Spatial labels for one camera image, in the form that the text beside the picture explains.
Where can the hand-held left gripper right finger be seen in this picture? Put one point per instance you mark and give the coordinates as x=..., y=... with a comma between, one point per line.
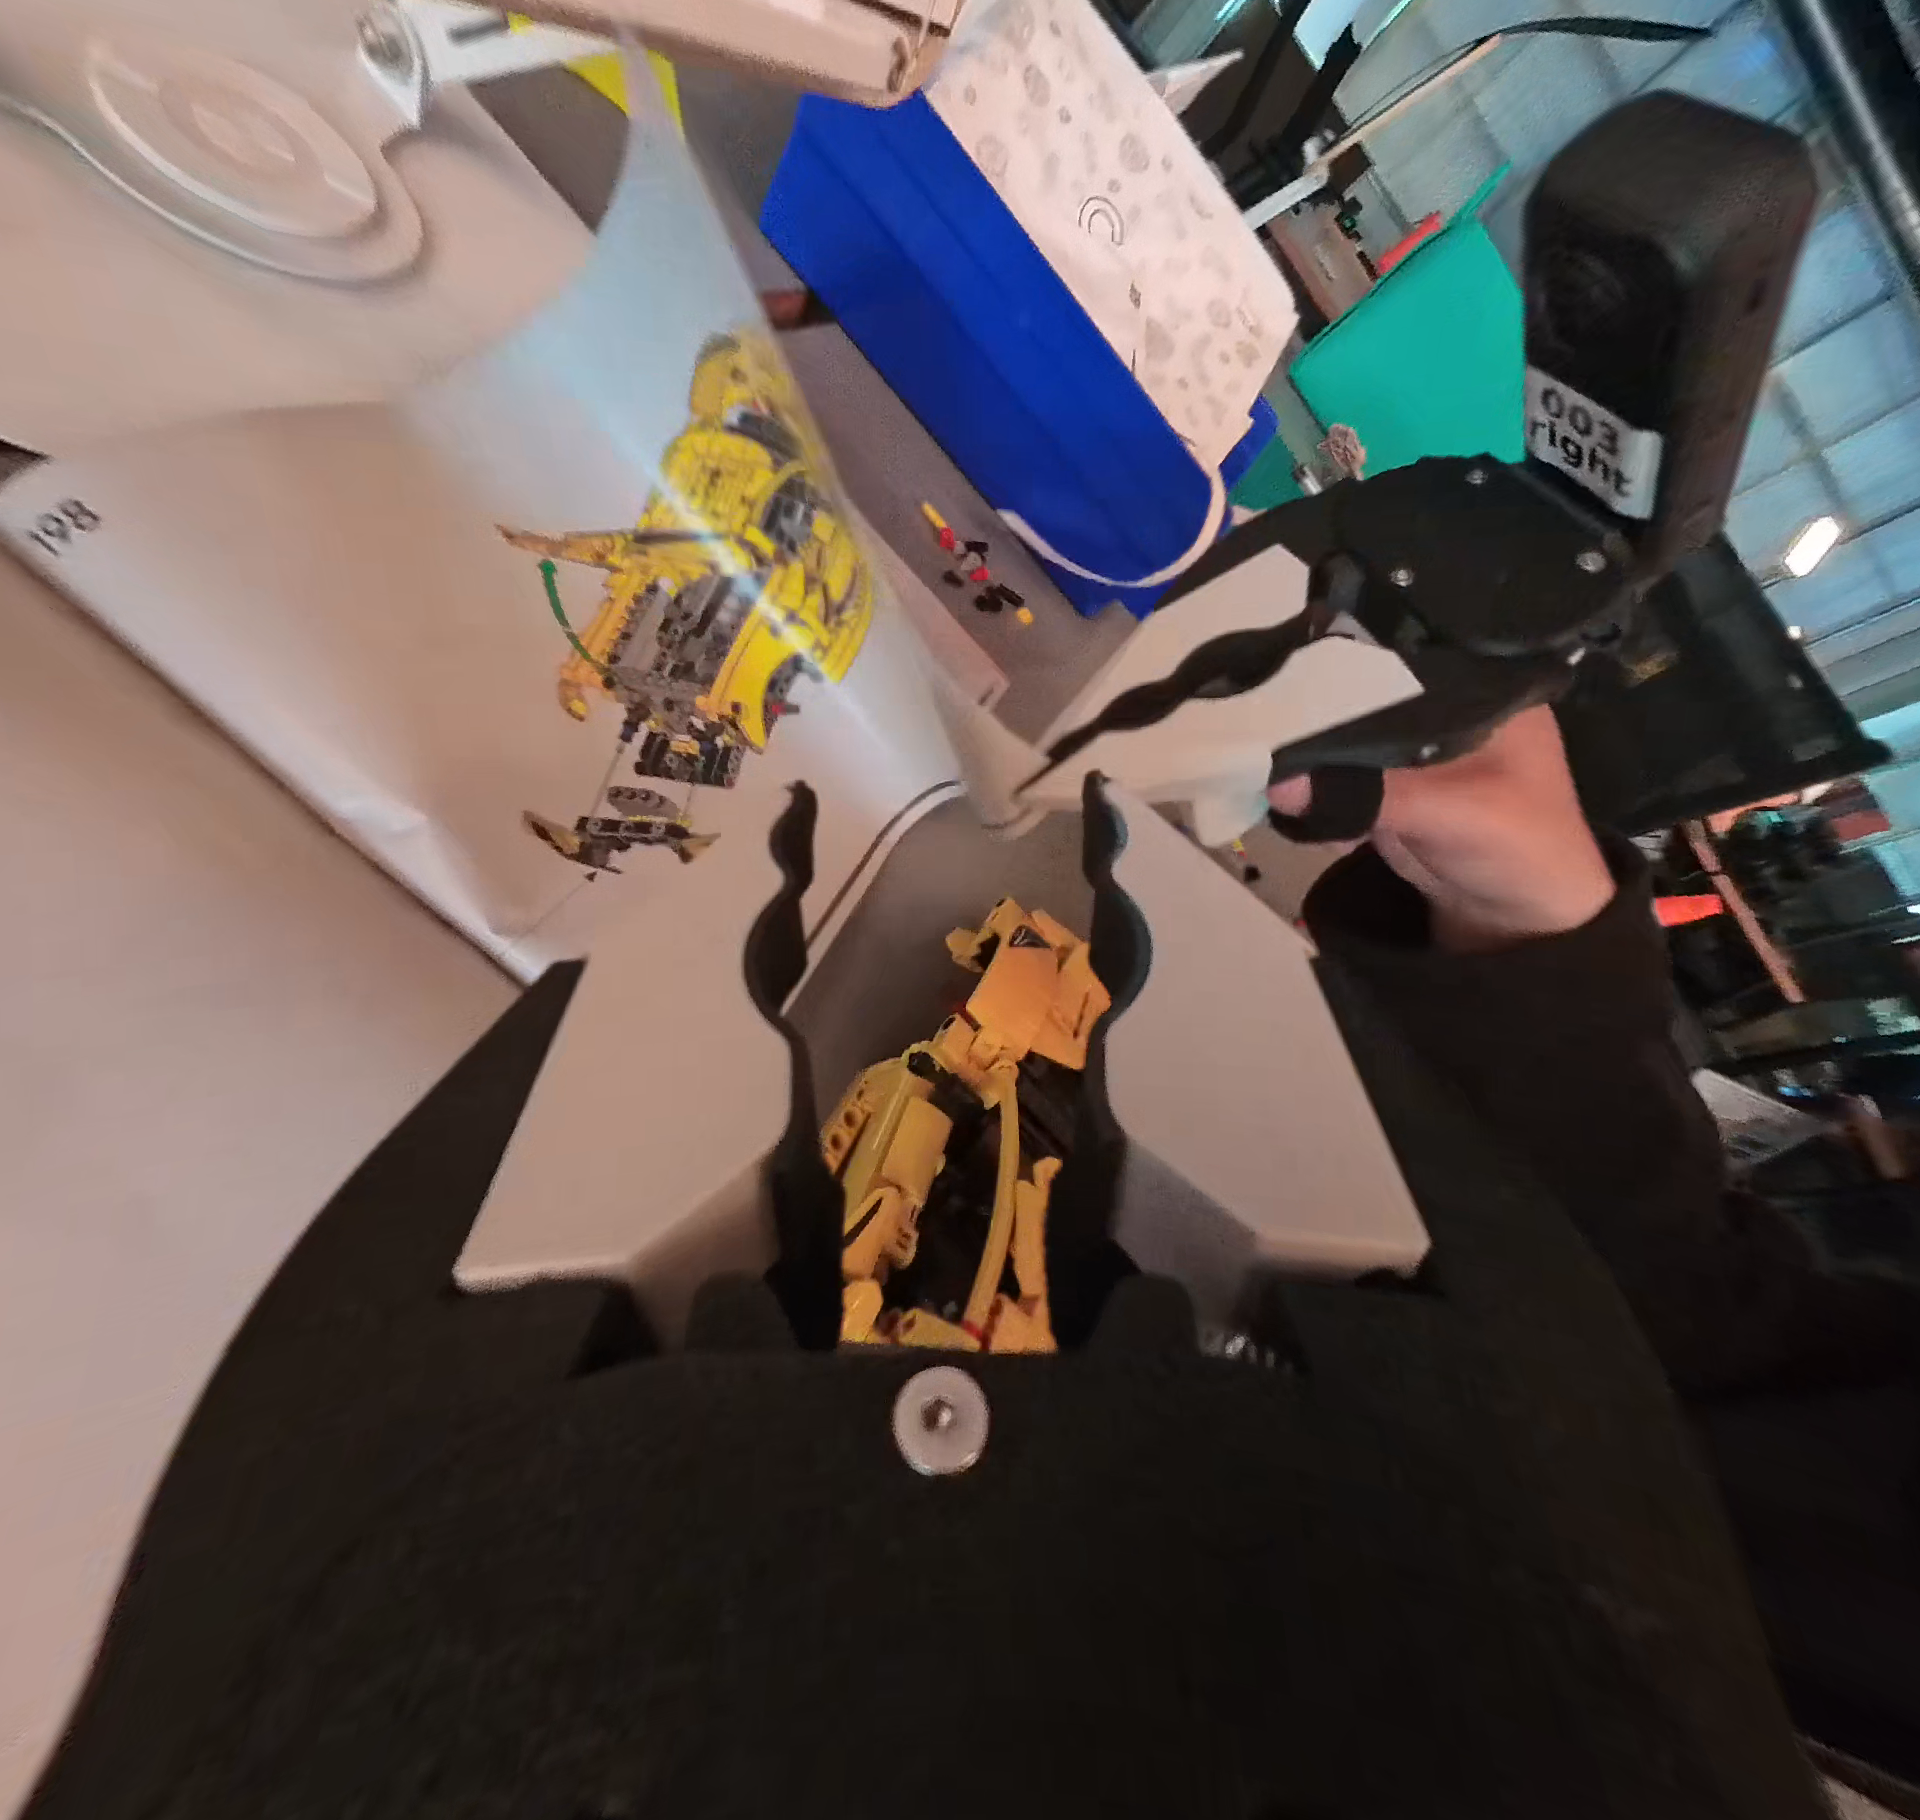
x=1261, y=1101

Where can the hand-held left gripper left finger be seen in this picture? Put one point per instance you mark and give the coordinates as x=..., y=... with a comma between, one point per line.
x=630, y=1101

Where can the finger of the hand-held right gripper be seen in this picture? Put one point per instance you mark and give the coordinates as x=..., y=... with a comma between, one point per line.
x=1275, y=718
x=1200, y=621

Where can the yellow brick car model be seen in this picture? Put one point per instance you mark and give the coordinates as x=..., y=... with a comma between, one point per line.
x=1021, y=995

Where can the person's right forearm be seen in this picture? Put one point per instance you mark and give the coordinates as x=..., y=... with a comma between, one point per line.
x=1680, y=1101

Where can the grey desk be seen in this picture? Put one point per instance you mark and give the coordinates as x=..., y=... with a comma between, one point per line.
x=900, y=470

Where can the person's right hand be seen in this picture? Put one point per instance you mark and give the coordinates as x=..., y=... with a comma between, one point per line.
x=1501, y=830

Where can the wooden model kit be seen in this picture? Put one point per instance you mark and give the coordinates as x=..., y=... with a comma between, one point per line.
x=1340, y=453

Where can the cluster of small coloured pieces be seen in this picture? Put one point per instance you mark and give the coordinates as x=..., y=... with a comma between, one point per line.
x=975, y=568

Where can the green panel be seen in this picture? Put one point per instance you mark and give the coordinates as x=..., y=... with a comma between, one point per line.
x=1410, y=350

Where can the blue plastic bin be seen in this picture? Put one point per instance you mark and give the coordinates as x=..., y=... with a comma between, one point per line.
x=961, y=304

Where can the white patterned paper bag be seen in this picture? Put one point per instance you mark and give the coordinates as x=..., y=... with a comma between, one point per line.
x=1111, y=200

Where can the open instruction booklet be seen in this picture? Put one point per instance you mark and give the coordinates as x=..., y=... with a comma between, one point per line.
x=301, y=680

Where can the yellow tape piece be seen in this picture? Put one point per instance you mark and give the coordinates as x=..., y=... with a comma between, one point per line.
x=608, y=81

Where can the wooden document stand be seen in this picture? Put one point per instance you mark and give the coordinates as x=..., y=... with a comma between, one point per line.
x=225, y=155

